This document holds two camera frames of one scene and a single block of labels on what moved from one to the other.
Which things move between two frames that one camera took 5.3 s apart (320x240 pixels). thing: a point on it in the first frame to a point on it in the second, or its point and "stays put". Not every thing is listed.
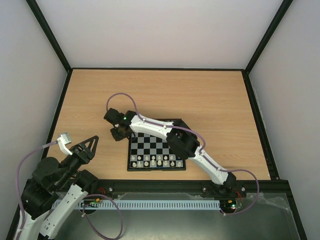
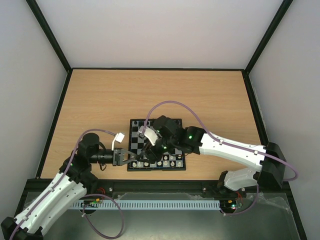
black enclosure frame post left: [49, 34] stays put
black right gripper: [116, 132] to [149, 154]
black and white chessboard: [146, 153] stays put
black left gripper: [86, 154] to [119, 158]
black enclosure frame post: [270, 30] stays put
